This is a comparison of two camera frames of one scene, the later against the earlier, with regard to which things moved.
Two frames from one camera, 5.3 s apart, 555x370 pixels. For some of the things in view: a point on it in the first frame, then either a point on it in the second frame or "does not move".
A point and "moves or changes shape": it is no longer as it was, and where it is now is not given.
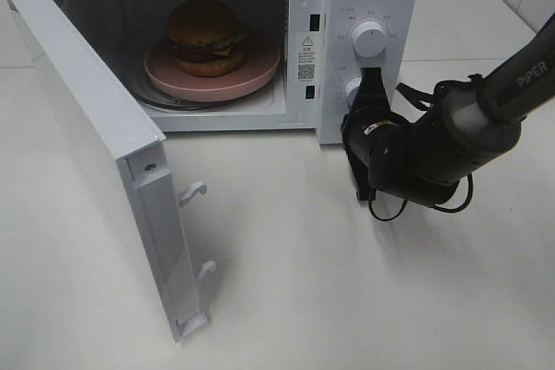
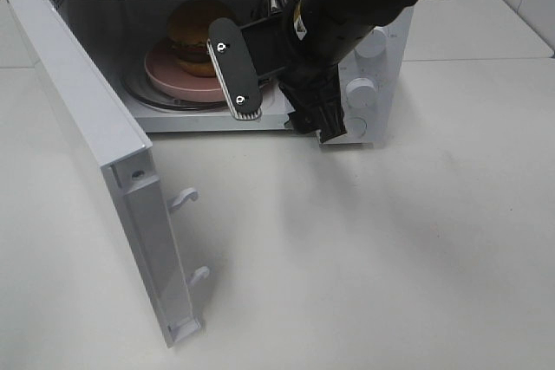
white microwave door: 155,198 moves or changes shape
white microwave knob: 368,39 does not move
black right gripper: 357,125 → 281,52
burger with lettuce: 205,35 does not move
